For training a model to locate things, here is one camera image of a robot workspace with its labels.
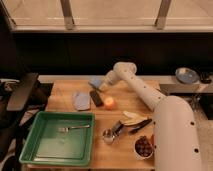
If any blue sponge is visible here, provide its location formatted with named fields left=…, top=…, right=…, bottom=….
left=89, top=78, right=102, bottom=89

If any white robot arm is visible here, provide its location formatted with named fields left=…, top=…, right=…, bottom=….
left=100, top=62, right=202, bottom=171

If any black rectangular block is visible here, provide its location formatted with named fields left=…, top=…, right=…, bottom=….
left=90, top=90, right=103, bottom=107

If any orange fruit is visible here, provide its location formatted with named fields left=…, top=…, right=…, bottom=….
left=104, top=97, right=116, bottom=110

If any silver ice cream scoop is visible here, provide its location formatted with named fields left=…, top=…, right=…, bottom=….
left=102, top=121, right=124, bottom=144

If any silver fork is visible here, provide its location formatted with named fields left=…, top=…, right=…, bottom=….
left=58, top=125, right=90, bottom=133

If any green plastic tray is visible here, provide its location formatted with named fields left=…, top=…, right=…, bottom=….
left=19, top=111, right=95, bottom=167

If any blue grey dish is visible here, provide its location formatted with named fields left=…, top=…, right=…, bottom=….
left=175, top=67, right=199, bottom=84

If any black chair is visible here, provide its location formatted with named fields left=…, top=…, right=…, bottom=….
left=0, top=73, right=48, bottom=171

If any black handled utensil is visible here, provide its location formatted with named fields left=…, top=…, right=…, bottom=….
left=129, top=119, right=152, bottom=135

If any window frame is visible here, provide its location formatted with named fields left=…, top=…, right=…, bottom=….
left=0, top=0, right=213, bottom=33

